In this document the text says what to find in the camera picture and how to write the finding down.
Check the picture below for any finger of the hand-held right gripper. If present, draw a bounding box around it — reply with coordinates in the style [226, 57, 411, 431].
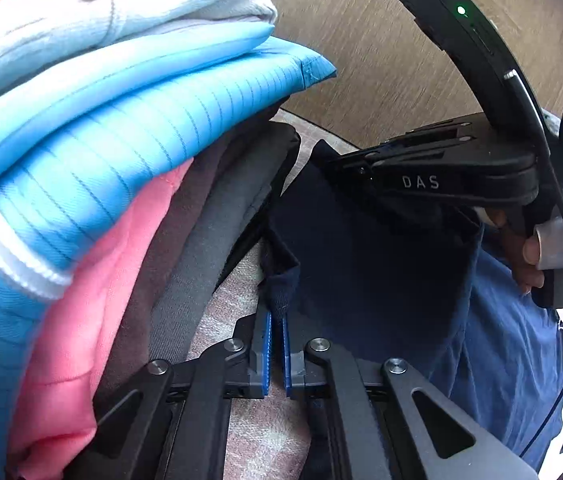
[320, 150, 383, 193]

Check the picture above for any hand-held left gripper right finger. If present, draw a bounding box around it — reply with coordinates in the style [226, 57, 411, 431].
[281, 314, 537, 480]

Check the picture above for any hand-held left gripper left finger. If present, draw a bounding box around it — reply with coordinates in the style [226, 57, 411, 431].
[74, 310, 275, 480]

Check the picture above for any navy blue t-shirt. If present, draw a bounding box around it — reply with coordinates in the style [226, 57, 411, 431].
[260, 139, 563, 480]

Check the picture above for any stack of folded clothes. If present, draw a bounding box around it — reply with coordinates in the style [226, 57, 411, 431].
[0, 22, 337, 476]

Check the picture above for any person's right hand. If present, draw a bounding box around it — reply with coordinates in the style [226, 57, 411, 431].
[476, 205, 563, 297]

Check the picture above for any light wooden board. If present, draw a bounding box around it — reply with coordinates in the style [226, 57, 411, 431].
[222, 0, 563, 151]

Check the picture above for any black folded garment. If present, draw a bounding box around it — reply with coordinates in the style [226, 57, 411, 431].
[152, 120, 302, 366]

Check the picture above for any dark grey garment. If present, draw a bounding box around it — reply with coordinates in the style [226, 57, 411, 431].
[94, 125, 242, 411]

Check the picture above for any pink folded garment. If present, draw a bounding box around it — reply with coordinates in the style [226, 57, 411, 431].
[6, 160, 195, 480]

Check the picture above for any cream folded sweater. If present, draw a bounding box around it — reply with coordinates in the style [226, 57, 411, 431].
[0, 0, 280, 131]

